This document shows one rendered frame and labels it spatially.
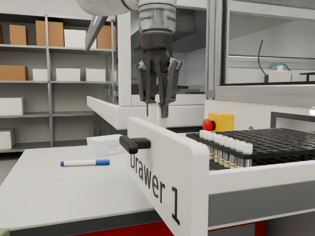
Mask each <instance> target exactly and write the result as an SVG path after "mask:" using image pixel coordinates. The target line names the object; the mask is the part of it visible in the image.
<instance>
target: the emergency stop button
mask: <svg viewBox="0 0 315 236"><path fill-rule="evenodd" d="M202 128H203V130H206V131H209V132H211V130H212V128H213V123H212V122H211V120H210V119H205V120H204V121H203V123H202Z"/></svg>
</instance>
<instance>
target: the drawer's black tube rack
mask: <svg viewBox="0 0 315 236"><path fill-rule="evenodd" d="M212 133H216V134H221V135H223V136H227V137H228V138H233V139H235V140H239V141H244V142H245V143H250V144H253V153H255V154H257V159H252V162H251V167H254V166H263V165H272V164H281V163H290V162H302V161H311V160H315V133H308V132H303V131H297V130H292V129H287V128H271V129H254V130H237V131H220V132H212ZM209 167H211V168H212V169H214V170H226V169H230V168H227V167H224V165H220V164H219V162H214V159H209Z"/></svg>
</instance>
